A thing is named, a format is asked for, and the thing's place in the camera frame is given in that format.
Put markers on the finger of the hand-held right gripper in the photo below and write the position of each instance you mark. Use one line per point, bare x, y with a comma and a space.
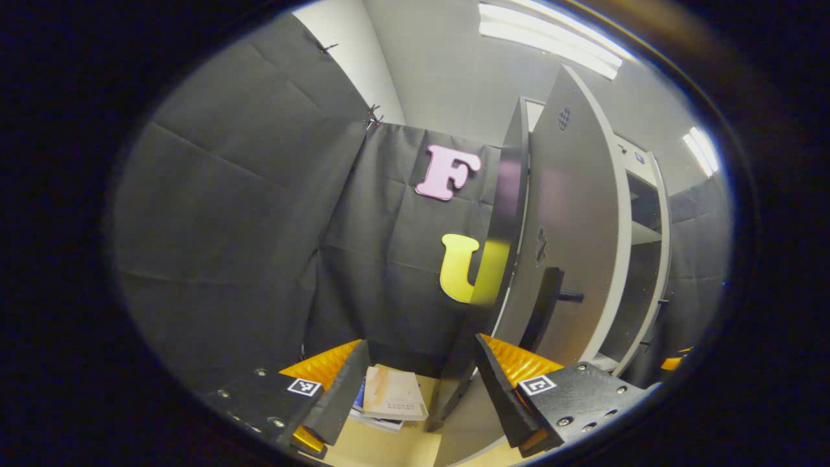
674, 360

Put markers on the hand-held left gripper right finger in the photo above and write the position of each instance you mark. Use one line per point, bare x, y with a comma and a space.
502, 395

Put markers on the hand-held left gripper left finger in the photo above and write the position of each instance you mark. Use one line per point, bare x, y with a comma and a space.
343, 395

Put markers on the white cabinet door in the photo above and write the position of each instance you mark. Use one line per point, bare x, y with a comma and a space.
577, 214
663, 259

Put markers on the white and grey cabinet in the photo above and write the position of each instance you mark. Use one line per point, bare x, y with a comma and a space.
509, 214

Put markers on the blue book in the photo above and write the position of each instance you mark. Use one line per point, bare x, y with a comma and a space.
376, 423

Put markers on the beige paperback booklet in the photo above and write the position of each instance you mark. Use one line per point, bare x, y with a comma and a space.
395, 392

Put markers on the black backdrop cloth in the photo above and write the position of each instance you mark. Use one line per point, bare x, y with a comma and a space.
246, 227

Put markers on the ceiling light panel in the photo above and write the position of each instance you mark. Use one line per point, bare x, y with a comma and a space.
551, 39
701, 150

